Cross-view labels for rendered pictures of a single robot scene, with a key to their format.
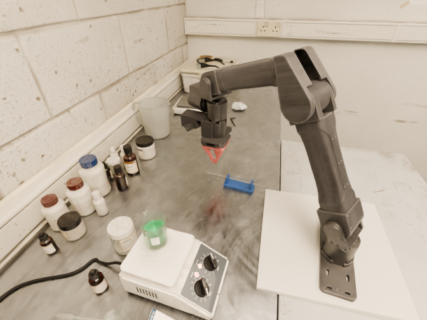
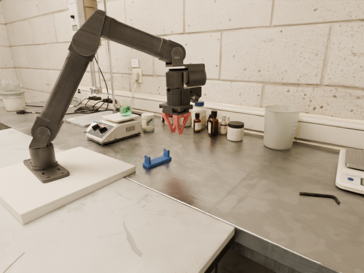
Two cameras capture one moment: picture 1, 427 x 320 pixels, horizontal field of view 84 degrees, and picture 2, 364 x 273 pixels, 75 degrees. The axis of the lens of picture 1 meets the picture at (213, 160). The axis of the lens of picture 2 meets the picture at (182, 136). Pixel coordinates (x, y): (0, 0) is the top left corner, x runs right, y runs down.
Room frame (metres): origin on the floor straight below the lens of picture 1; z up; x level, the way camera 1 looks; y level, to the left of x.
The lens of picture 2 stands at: (0.96, -0.71, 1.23)
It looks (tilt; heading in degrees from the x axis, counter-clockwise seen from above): 18 degrees down; 114
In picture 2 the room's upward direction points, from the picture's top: straight up
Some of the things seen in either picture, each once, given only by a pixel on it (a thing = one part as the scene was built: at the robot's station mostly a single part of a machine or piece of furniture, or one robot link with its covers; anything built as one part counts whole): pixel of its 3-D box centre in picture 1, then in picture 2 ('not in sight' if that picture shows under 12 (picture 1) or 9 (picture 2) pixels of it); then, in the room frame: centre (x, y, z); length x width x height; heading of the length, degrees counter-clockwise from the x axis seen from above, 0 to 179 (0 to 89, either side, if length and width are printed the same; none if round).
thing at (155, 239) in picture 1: (154, 230); (125, 107); (0.32, 0.12, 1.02); 0.06 x 0.05 x 0.08; 41
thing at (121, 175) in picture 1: (119, 177); (197, 122); (0.59, 0.30, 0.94); 0.04 x 0.04 x 0.09
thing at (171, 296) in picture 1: (173, 266); (116, 127); (0.29, 0.09, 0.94); 0.22 x 0.13 x 0.08; 73
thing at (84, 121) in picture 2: not in sight; (97, 117); (-0.02, 0.31, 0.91); 0.30 x 0.20 x 0.01; 77
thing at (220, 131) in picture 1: (216, 127); (175, 98); (0.62, -0.01, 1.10); 0.10 x 0.07 x 0.07; 159
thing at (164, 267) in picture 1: (159, 252); (120, 116); (0.29, 0.11, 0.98); 0.12 x 0.12 x 0.01; 73
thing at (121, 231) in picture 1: (123, 235); (148, 122); (0.37, 0.22, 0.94); 0.06 x 0.06 x 0.08
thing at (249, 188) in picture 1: (239, 182); (157, 157); (0.59, -0.08, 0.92); 0.10 x 0.03 x 0.04; 69
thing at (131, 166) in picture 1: (130, 159); (213, 122); (0.67, 0.29, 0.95); 0.04 x 0.04 x 0.11
